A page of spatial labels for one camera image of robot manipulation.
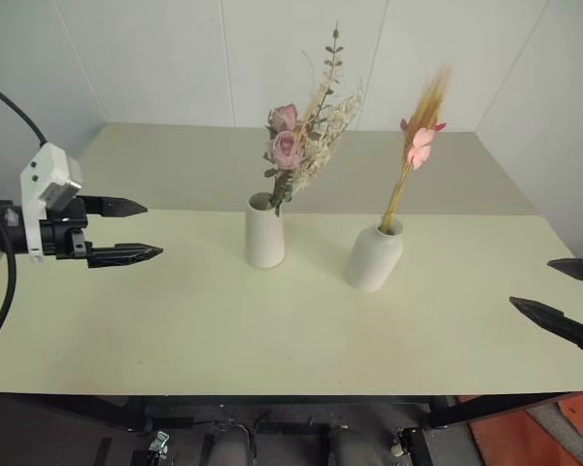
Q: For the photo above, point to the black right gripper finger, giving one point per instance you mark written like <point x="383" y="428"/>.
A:
<point x="580" y="271"/>
<point x="549" y="318"/>

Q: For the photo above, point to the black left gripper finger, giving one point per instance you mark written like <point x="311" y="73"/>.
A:
<point x="116" y="207"/>
<point x="126" y="255"/>

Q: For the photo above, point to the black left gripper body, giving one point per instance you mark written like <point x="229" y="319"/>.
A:
<point x="63" y="238"/>

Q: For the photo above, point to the yellow grass pink flower bouquet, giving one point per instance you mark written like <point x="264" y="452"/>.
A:
<point x="420" y="143"/>

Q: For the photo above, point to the orange object under table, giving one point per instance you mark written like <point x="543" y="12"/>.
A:
<point x="539" y="432"/>

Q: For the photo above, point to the tapered white vase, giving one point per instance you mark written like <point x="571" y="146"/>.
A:
<point x="264" y="238"/>

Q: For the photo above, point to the pink rose dried bouquet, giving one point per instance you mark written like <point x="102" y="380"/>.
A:
<point x="287" y="145"/>

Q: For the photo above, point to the rounded white bottle vase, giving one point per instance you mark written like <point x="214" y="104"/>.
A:
<point x="371" y="259"/>

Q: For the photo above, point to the silver metal clamp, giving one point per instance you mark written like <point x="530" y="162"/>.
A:
<point x="159" y="442"/>

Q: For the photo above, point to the dark grey rounded shape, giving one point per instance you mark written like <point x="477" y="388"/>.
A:
<point x="230" y="449"/>

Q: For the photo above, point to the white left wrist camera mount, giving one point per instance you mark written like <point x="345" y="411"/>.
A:
<point x="34" y="194"/>

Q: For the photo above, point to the black metal table frame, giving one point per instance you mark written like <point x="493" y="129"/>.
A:
<point x="282" y="402"/>

